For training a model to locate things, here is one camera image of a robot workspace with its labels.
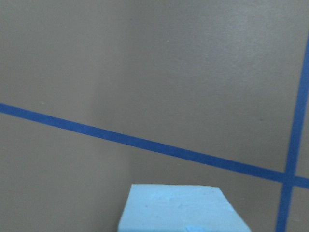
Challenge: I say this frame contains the light blue foam block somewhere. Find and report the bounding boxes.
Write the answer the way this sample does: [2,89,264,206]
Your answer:
[117,184,251,232]

